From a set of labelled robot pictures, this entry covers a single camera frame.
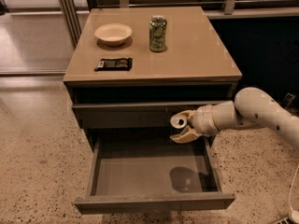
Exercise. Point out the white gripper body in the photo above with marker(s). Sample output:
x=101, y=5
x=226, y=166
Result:
x=202, y=120

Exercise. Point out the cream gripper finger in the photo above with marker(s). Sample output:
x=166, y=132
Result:
x=187, y=113
x=187, y=135

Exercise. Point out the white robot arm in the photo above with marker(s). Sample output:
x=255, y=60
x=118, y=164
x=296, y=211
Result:
x=252, y=107

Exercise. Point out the closed grey top drawer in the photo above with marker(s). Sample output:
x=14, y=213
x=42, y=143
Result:
x=132, y=115

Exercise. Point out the grey drawer cabinet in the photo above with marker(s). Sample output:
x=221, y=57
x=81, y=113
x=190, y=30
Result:
x=195, y=66

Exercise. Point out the open grey middle drawer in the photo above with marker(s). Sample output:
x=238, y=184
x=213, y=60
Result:
x=132, y=176

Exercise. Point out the green soda can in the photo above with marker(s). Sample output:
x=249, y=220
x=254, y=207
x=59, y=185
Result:
x=157, y=31

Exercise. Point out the small dark floor object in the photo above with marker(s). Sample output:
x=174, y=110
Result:
x=288, y=99

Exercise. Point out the black snack packet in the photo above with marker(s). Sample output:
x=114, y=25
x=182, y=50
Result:
x=114, y=64

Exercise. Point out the white paper bowl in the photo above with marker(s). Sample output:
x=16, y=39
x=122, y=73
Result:
x=113, y=34

